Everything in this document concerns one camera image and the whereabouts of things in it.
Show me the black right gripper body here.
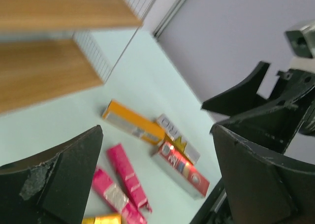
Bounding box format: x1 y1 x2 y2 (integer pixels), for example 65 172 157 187
218 70 315 154

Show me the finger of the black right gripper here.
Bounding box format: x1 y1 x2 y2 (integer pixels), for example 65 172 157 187
201 61 270 116

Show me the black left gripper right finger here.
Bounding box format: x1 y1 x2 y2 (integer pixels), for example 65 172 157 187
212 125 315 224

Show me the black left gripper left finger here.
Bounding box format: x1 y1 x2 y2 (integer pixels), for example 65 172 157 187
0 125 103 224

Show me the red toothpaste box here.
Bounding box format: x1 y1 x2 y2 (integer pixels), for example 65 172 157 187
152 141 210 199

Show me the acrylic three-tier wooden shelf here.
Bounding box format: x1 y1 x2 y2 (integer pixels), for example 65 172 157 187
0 0 156 113

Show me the pink toothpaste box middle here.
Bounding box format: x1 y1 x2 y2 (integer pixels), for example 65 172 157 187
92 167 147 224

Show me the pink toothpaste box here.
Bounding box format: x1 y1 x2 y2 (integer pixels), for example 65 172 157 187
106 143 152 213
92 167 147 224

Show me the orange toothpaste box left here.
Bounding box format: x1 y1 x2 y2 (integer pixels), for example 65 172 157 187
81 213 122 224

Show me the orange toothpaste box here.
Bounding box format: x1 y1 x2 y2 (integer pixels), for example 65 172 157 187
81 213 122 224
102 100 165 146

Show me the silver gold R.O toothpaste box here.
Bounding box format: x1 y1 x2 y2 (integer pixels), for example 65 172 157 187
156 114 200 165

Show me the pink toothpaste box right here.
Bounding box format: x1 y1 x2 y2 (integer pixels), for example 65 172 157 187
106 143 152 213

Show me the orange toothpaste box right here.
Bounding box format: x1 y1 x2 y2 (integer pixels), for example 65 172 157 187
102 100 165 146

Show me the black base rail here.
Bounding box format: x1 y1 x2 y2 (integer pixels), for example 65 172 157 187
190 179 234 224

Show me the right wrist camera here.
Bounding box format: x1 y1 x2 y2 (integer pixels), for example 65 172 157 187
284 20 315 73

